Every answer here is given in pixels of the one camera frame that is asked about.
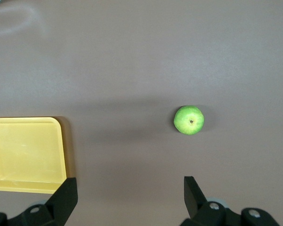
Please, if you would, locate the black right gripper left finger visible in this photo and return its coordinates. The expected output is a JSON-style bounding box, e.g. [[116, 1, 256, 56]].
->
[[0, 177, 79, 226]]

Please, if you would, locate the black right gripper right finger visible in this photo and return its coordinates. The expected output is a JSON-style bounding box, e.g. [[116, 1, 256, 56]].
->
[[180, 176, 281, 226]]

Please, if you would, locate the green apple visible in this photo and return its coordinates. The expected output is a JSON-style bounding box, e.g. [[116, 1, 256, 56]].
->
[[173, 105, 205, 136]]

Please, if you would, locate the yellow plastic tray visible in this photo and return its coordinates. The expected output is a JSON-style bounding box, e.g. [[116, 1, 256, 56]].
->
[[0, 116, 71, 194]]

